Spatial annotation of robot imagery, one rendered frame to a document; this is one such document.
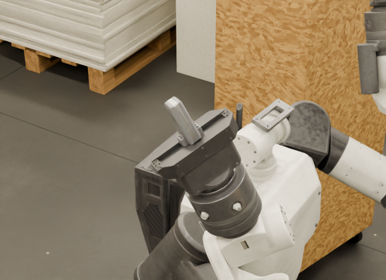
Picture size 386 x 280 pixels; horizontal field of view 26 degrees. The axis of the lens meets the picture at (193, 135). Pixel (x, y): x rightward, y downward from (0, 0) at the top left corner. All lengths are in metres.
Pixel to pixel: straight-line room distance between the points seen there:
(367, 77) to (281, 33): 1.11
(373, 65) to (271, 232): 0.55
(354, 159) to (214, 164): 0.65
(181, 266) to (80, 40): 3.17
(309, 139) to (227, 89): 1.36
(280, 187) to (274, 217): 0.34
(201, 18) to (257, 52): 1.67
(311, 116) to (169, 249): 0.47
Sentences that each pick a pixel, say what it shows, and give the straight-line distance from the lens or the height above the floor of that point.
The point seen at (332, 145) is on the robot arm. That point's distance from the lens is 1.69.
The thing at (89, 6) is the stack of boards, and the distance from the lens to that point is 4.32.
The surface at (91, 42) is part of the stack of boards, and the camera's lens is 4.42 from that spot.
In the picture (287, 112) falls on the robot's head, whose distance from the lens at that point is 1.49.
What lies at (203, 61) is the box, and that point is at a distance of 4.57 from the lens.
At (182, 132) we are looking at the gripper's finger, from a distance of 1.06.
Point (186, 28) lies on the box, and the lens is 4.55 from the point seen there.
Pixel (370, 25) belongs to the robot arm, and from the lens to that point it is 1.62.
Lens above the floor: 2.26
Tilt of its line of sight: 33 degrees down
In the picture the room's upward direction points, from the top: straight up
